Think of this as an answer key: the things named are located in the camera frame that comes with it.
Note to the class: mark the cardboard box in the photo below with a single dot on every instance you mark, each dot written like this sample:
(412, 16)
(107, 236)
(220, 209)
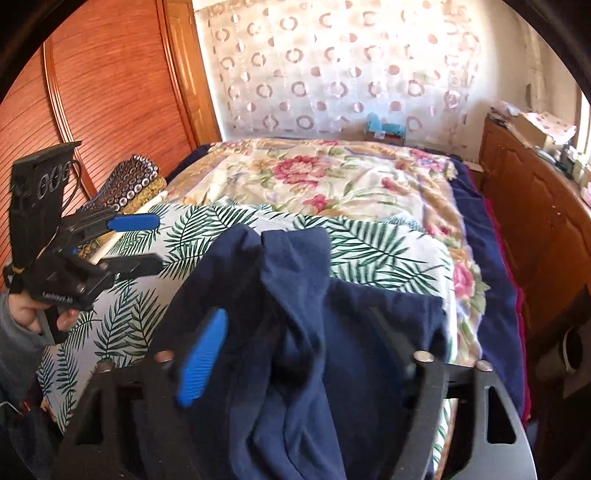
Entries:
(531, 129)

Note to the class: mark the dark patterned folded cloth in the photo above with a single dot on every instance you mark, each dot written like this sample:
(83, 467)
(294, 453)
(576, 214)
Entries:
(124, 184)

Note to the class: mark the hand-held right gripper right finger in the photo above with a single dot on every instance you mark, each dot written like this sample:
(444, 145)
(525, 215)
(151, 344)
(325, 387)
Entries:
(427, 383)

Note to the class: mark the circle-patterned sheer curtain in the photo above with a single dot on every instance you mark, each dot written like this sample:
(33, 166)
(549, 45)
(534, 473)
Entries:
(332, 69)

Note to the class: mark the navy blanket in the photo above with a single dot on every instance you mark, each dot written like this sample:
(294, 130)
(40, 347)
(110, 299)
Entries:
(489, 277)

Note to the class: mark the person's left hand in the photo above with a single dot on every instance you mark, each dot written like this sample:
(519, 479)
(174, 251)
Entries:
(27, 318)

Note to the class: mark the person's left forearm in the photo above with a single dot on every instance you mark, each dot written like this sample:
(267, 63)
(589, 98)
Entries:
(14, 346)

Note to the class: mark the floral bedspread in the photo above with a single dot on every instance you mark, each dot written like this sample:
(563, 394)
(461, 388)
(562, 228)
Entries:
(346, 175)

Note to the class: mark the person's dark clothing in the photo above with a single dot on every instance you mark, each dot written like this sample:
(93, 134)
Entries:
(23, 438)

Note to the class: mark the leaf-print sheet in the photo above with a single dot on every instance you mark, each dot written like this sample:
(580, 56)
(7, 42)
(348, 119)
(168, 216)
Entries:
(378, 249)

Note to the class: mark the wooden cabinet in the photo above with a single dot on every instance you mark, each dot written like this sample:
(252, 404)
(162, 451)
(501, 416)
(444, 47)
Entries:
(531, 207)

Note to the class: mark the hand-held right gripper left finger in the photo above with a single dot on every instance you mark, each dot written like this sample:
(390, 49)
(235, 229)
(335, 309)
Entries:
(203, 360)

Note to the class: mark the navy printed T-shirt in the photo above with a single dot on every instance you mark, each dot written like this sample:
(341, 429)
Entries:
(295, 323)

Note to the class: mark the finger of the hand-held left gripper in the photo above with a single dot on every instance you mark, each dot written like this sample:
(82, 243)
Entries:
(138, 265)
(134, 223)

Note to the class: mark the wooden wardrobe door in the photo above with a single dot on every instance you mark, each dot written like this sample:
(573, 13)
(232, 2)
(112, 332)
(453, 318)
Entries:
(115, 92)

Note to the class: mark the small blue box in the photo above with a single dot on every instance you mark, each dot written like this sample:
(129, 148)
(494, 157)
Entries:
(385, 129)

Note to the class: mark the mustard patterned folded cloth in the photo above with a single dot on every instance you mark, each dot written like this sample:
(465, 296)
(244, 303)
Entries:
(150, 190)

